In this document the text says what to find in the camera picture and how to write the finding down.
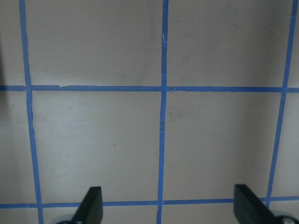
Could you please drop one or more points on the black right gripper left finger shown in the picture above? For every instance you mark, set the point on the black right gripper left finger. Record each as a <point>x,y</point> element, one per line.
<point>90,210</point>

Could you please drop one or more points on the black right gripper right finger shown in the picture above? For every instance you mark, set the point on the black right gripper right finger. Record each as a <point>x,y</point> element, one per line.
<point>248,208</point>

